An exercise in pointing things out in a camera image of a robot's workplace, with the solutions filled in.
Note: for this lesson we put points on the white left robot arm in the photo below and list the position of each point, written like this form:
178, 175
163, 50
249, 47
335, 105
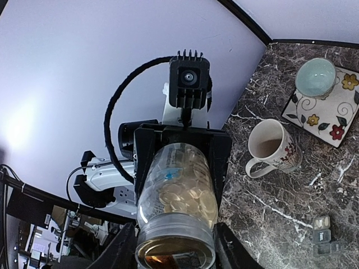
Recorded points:
100, 185

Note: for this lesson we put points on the square floral ceramic plate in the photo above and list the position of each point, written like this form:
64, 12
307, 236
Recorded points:
330, 119

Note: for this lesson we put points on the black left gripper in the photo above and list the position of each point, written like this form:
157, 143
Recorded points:
149, 138

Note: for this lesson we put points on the celadon bowl on plate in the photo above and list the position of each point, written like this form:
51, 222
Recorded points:
316, 78

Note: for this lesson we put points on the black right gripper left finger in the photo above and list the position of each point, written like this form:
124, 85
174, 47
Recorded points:
120, 253

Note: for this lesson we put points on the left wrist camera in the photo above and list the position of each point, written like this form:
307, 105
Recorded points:
188, 92

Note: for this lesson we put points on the black corner frame post left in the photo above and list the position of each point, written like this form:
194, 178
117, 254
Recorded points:
253, 26

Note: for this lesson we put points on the grey weekly pill organizer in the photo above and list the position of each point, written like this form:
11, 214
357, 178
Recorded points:
322, 242

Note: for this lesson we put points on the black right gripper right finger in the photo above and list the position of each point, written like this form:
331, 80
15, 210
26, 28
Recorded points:
230, 253

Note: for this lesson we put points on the beige ceramic mug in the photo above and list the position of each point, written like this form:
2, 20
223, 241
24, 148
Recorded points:
272, 148

